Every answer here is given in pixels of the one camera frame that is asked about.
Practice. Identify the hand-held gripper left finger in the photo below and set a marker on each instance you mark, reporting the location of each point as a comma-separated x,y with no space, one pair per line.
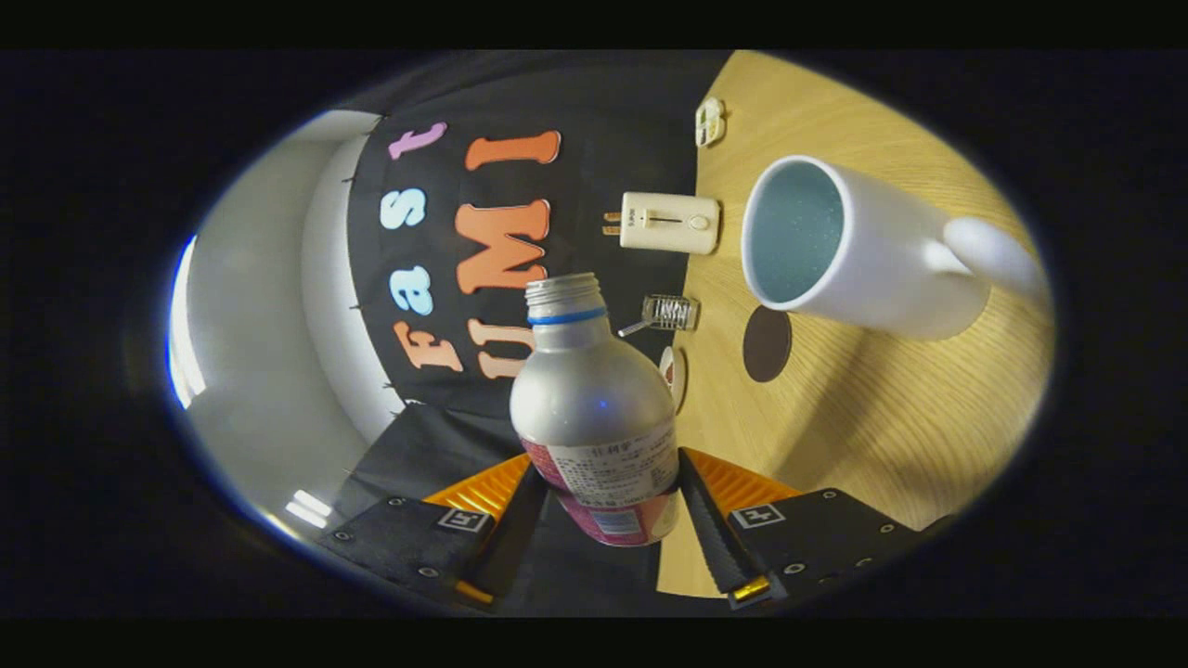
515,538

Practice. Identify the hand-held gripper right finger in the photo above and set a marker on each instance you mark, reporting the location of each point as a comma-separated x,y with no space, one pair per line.
715,538

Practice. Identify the silver bottle with red label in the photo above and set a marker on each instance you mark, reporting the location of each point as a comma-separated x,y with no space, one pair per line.
594,390

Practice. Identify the dark brown round coaster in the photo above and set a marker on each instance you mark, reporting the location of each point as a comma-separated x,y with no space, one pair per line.
767,343

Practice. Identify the white cup blue inside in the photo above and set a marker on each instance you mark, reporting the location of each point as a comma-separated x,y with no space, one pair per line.
891,269

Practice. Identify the small plate with red food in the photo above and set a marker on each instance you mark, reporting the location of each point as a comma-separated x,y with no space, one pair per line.
676,376

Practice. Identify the wooden table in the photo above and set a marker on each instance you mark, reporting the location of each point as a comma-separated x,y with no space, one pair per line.
882,417

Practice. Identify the striped ceiling light panel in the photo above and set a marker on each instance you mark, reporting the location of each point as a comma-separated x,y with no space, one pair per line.
308,508

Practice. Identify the small glass jar with spoon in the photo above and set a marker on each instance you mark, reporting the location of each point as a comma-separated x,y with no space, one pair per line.
670,313

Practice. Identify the cream toaster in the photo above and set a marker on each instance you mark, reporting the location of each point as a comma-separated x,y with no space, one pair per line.
668,223

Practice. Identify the black backdrop cloth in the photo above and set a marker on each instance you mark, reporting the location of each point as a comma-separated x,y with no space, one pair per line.
594,158

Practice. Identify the small white compartment dish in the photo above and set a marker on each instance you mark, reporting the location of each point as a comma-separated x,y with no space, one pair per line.
710,122

